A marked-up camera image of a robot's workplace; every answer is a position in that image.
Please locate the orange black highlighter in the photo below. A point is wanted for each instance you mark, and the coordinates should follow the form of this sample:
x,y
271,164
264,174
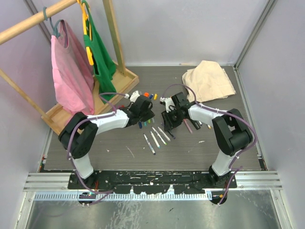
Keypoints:
x,y
195,124

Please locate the wooden clothes rack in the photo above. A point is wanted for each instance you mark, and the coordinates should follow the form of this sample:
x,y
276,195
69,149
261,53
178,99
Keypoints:
x,y
123,80

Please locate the yellow clothes hanger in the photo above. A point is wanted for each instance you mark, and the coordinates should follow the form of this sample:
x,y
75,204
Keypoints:
x,y
87,30

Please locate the green shirt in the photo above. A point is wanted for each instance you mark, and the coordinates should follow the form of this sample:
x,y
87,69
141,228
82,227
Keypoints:
x,y
104,68

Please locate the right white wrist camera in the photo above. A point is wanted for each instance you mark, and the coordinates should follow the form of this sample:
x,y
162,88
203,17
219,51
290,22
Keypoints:
x,y
168,103

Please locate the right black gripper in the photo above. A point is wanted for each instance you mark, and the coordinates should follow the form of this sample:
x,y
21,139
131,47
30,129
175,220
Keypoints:
x,y
169,124

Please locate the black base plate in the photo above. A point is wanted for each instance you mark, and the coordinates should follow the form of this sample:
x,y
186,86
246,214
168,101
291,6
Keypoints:
x,y
154,182

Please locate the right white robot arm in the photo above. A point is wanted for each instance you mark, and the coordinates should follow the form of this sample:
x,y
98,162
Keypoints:
x,y
231,131

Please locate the white grey marker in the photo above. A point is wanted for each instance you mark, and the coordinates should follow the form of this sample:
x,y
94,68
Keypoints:
x,y
164,134

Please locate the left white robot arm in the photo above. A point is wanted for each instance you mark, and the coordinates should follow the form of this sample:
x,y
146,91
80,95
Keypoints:
x,y
78,135

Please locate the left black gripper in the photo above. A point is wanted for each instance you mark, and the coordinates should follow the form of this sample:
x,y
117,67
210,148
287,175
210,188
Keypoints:
x,y
149,115

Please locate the dark purple marker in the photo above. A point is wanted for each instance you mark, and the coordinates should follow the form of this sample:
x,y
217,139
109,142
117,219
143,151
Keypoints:
x,y
171,134

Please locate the slotted cable duct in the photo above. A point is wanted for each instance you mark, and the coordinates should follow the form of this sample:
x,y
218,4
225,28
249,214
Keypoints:
x,y
88,196

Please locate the pink pen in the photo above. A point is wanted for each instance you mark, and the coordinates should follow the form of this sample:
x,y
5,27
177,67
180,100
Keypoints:
x,y
187,126

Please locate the beige cloth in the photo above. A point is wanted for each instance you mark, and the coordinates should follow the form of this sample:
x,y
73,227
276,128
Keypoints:
x,y
208,81

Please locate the pink shirt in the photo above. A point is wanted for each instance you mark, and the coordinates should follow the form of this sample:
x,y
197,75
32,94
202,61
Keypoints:
x,y
71,71

